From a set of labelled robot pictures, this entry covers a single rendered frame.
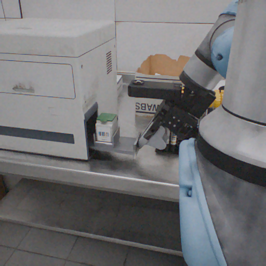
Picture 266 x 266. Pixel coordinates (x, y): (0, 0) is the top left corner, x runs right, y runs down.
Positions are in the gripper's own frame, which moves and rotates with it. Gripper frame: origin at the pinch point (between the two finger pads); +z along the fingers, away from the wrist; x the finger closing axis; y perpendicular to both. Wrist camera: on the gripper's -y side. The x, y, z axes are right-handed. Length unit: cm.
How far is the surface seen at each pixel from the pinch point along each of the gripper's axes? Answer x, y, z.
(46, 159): -5.5, -17.3, 15.5
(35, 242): 32, -11, 113
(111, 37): 19.2, -21.0, -12.3
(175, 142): 5.0, 8.1, -2.7
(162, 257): 39, 51, 77
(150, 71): 53, -7, 1
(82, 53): -1.6, -20.9, -12.1
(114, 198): 48, 13, 69
